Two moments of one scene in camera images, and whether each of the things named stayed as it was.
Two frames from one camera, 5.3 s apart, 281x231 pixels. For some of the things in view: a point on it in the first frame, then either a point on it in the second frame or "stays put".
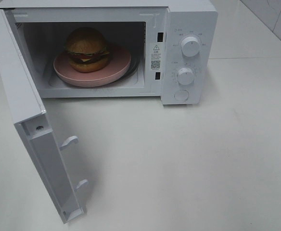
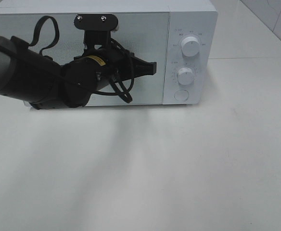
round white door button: (181, 95) stays put
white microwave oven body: (172, 45) stays put
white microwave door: (30, 116) -> (145, 35)
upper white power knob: (190, 46) stays put
